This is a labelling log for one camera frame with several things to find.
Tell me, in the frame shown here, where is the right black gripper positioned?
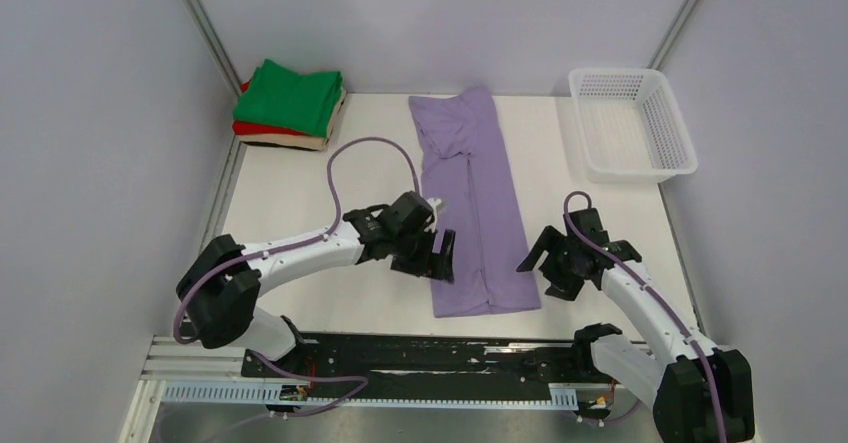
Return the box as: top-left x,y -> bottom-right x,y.
517,226 -> 583,301

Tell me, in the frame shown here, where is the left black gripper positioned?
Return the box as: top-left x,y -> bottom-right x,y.
391,222 -> 455,281

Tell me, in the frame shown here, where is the purple t shirt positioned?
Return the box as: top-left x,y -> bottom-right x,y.
408,87 -> 541,318

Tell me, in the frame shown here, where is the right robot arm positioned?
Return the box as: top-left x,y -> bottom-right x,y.
517,208 -> 755,442

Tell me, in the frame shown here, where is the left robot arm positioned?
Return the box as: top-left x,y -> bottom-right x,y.
175,191 -> 456,376

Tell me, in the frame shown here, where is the white plastic basket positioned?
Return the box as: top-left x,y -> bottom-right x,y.
568,68 -> 698,184

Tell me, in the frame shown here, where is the green folded t shirt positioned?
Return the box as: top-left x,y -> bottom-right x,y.
232,59 -> 344,137

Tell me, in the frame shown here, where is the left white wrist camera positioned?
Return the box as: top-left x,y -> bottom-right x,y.
426,198 -> 445,218

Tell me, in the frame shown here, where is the white cable duct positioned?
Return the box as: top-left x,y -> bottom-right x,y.
161,381 -> 579,411

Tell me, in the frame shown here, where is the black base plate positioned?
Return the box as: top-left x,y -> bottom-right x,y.
275,332 -> 624,404

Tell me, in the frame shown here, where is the right corner metal post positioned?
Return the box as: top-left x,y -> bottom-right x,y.
648,0 -> 702,71

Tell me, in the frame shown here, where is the corner metal post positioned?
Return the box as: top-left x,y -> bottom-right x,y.
648,0 -> 702,71
183,0 -> 241,97

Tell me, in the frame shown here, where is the aluminium frame rail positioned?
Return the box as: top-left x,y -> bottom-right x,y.
122,335 -> 763,443

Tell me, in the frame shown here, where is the left corner metal post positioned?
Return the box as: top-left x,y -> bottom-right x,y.
183,0 -> 241,97

